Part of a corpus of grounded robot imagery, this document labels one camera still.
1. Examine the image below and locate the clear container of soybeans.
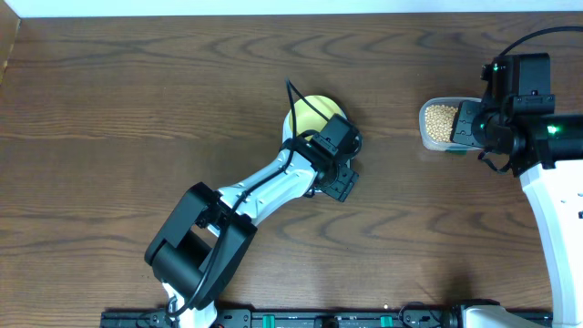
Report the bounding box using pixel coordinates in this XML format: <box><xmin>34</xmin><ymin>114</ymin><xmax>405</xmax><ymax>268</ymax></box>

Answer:
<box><xmin>419</xmin><ymin>97</ymin><xmax>479</xmax><ymax>152</ymax></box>

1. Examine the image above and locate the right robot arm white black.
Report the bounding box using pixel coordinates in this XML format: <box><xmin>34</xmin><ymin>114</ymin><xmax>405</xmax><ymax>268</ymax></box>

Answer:
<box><xmin>450</xmin><ymin>53</ymin><xmax>582</xmax><ymax>327</ymax></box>

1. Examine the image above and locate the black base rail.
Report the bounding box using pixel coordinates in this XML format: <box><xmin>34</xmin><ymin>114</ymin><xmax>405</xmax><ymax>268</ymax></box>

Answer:
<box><xmin>99</xmin><ymin>307</ymin><xmax>464</xmax><ymax>328</ymax></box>

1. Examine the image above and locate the white digital kitchen scale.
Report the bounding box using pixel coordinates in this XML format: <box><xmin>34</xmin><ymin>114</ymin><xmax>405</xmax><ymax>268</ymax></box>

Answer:
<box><xmin>281</xmin><ymin>113</ymin><xmax>352</xmax><ymax>169</ymax></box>

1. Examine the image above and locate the yellow plastic bowl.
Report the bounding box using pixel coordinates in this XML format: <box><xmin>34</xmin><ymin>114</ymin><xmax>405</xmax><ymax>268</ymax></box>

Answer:
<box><xmin>282</xmin><ymin>95</ymin><xmax>346</xmax><ymax>141</ymax></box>

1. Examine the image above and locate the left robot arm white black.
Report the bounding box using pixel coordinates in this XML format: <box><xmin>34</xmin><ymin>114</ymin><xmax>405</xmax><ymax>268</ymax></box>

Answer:
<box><xmin>144</xmin><ymin>114</ymin><xmax>363</xmax><ymax>327</ymax></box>

